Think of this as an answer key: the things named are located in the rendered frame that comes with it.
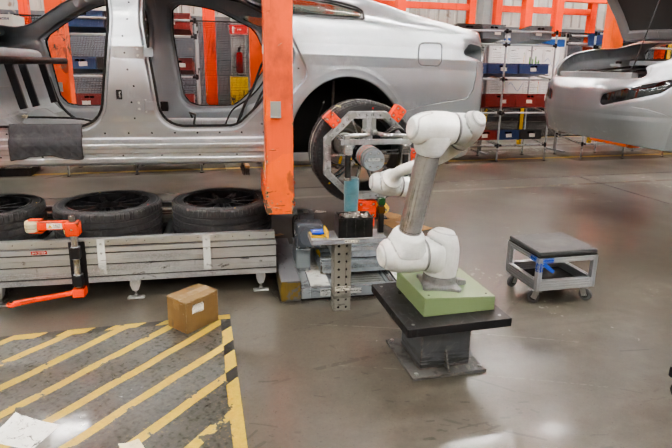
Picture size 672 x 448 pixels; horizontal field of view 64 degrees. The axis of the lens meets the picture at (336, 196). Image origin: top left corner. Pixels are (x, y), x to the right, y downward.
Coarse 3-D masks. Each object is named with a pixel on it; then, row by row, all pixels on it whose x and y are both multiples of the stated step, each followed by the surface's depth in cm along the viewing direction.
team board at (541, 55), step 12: (492, 48) 848; (504, 48) 853; (516, 48) 858; (528, 48) 863; (540, 48) 869; (552, 48) 874; (564, 48) 879; (492, 60) 853; (516, 60) 863; (528, 60) 868; (540, 60) 874; (552, 60) 879; (492, 84) 863; (504, 84) 868; (516, 84) 873; (540, 84) 884; (480, 144) 883
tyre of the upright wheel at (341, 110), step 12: (336, 108) 330; (348, 108) 325; (360, 108) 326; (372, 108) 327; (384, 108) 329; (312, 132) 341; (324, 132) 326; (312, 144) 332; (312, 156) 330; (312, 168) 345; (324, 180) 333; (336, 192) 336
